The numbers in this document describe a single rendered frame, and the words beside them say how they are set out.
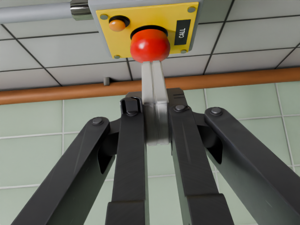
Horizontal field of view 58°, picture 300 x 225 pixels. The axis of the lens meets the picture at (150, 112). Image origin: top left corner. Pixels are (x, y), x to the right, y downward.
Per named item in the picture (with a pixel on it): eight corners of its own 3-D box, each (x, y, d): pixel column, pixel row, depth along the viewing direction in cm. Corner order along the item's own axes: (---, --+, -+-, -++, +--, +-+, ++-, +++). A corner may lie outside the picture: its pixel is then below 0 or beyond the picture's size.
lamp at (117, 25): (126, 25, 25) (110, 27, 25) (124, 15, 24) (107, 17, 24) (127, 33, 25) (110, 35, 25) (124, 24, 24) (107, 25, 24)
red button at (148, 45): (167, 37, 29) (130, 40, 29) (168, 14, 25) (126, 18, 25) (170, 67, 28) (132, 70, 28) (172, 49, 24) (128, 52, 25)
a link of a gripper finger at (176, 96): (171, 129, 14) (230, 125, 14) (164, 88, 18) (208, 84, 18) (172, 152, 15) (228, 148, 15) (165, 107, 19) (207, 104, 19)
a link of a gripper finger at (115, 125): (146, 155, 15) (91, 160, 15) (145, 109, 19) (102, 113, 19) (144, 132, 14) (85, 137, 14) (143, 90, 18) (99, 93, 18)
